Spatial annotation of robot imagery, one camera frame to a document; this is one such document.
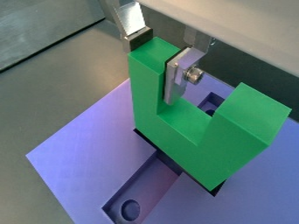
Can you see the purple board with cross slot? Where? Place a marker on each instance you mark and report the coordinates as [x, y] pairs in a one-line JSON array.
[[95, 162]]

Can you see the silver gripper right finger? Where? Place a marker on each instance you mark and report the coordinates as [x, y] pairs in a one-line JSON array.
[[182, 66]]

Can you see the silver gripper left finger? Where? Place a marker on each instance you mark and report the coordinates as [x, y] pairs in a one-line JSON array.
[[135, 33]]

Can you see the green U-shaped block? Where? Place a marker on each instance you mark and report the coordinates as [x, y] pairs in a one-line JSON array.
[[210, 145]]

